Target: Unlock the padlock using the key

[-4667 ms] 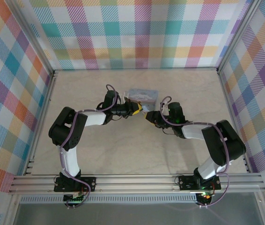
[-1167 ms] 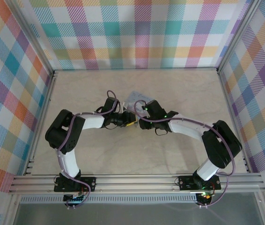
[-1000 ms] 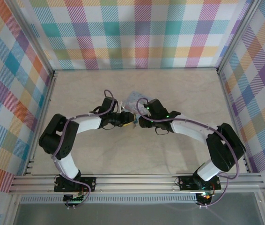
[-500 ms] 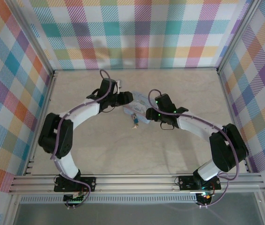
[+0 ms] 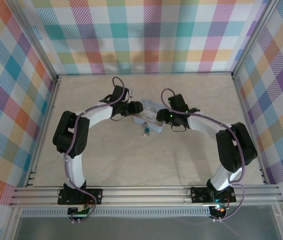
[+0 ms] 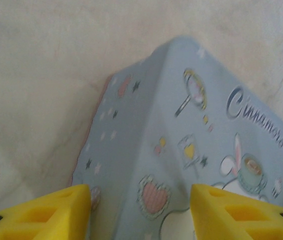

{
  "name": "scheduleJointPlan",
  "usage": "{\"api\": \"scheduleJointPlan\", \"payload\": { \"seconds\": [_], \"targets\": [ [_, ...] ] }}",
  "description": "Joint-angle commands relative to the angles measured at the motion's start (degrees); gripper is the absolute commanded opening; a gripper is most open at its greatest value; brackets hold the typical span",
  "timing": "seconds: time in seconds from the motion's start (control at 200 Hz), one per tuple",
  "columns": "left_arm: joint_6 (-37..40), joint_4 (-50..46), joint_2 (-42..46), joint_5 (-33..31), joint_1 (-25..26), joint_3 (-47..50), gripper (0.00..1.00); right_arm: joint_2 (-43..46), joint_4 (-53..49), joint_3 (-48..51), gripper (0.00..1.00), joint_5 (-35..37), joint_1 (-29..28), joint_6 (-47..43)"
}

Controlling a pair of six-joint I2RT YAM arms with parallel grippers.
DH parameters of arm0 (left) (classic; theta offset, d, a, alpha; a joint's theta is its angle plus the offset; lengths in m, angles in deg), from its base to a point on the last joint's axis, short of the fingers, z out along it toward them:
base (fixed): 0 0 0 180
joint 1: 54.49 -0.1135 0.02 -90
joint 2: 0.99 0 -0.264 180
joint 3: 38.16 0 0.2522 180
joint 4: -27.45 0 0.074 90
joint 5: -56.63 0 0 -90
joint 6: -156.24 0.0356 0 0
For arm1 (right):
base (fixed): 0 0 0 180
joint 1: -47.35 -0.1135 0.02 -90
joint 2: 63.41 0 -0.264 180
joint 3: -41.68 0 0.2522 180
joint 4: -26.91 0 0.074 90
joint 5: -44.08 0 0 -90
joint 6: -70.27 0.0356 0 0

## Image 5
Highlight thin aluminium floor rail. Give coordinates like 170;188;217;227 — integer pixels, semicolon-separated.
57;72;234;77

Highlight slotted grey cable duct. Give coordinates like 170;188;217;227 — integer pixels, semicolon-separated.
21;209;211;219

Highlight grey metal panel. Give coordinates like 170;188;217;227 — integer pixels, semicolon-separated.
13;216;282;240

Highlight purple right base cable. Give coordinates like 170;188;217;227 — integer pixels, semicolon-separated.
211;183;247;222

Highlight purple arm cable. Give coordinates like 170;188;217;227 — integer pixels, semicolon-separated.
161;87;248;186
64;76;133;191

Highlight wide aluminium rail beam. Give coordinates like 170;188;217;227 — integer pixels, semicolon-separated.
8;184;283;209

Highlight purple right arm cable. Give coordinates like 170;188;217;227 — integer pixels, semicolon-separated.
161;87;248;186

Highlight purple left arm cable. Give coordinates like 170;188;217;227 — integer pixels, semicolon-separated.
64;76;133;191

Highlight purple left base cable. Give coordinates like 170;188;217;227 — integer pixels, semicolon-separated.
68;186;99;223

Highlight aluminium side floor rail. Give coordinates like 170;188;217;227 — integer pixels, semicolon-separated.
25;76;63;188

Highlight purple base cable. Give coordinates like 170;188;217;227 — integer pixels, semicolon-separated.
211;183;247;222
68;186;99;223

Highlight aluminium corner post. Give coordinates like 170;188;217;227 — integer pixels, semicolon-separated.
5;0;60;80
231;0;283;79

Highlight pastel cartoon tin box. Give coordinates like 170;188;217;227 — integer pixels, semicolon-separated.
132;97;167;135

